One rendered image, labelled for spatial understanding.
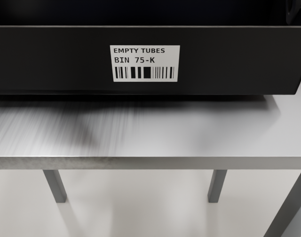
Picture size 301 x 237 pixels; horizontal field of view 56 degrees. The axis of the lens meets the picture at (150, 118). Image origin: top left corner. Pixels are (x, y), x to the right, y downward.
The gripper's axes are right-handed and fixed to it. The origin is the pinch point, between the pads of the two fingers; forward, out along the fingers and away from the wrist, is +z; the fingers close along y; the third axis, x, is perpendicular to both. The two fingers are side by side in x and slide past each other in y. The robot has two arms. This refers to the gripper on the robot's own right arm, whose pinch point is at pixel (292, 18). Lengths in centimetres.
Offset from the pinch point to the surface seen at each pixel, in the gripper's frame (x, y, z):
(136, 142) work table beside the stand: 16.0, 24.7, 11.5
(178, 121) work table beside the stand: 11.4, 18.2, 11.4
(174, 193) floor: -28, 12, 91
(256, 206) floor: -22, -22, 91
